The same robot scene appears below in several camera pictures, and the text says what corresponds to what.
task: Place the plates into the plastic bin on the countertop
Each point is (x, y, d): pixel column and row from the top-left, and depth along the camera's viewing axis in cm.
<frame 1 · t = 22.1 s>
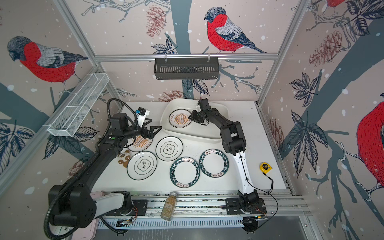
left hand: (154, 123, 78), fingers open
right hand: (189, 118, 105), fingers open
white plastic bin: (208, 132, 101), point 3 cm above the table
sunburst plate far right: (179, 118, 113), on the table
sunburst plate left: (141, 144, 99), on the table
white flower plate upper: (169, 148, 97), on the table
white flower plate lower: (142, 165, 90), on the table
green rim plate left: (184, 172, 88), on the table
green rim plate right: (214, 163, 90), on the table
yellow tape measure: (265, 167, 87), point 2 cm above the table

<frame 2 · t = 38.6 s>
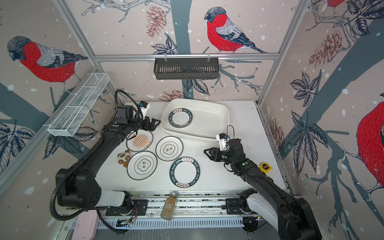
left hand: (152, 118, 82), fingers open
right hand: (205, 153, 80), fingers open
green rim plate right: (180, 117, 112), on the table
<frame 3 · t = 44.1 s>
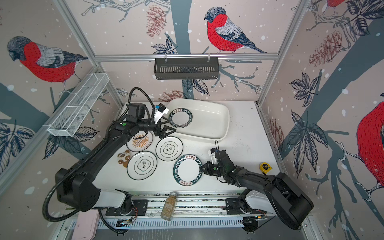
left hand: (170, 125, 74), fingers open
right hand: (198, 170, 83), fingers closed
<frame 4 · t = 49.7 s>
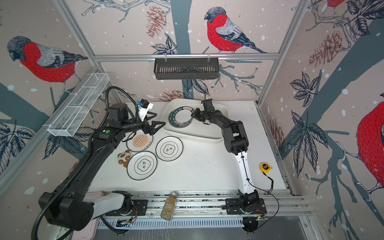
left hand: (158, 118, 70), fingers open
right hand: (191, 116, 106), fingers closed
green rim plate left: (181, 117, 110), point 4 cm above the table
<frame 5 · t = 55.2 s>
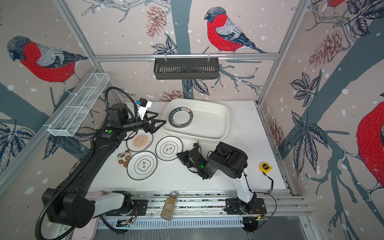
left hand: (159, 118, 71), fingers open
right hand: (174, 156, 90), fingers closed
